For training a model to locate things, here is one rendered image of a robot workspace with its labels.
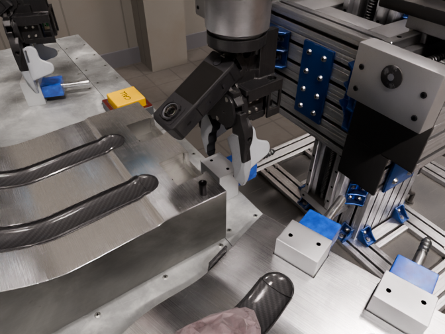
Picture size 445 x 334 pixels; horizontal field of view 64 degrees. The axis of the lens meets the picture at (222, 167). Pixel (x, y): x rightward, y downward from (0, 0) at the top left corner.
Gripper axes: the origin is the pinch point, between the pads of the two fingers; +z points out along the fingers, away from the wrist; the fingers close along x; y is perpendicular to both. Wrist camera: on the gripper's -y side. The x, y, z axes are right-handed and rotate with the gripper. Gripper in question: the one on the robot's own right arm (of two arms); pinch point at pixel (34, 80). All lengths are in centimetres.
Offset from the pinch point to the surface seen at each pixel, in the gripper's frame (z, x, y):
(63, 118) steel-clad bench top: 4.6, -9.4, 5.1
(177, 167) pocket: -2.2, -38.5, 24.2
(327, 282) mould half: -1, -60, 37
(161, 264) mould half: 3, -50, 20
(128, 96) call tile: 0.9, -10.5, 18.8
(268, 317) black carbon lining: -1, -62, 29
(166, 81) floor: 85, 160, 42
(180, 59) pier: 80, 185, 57
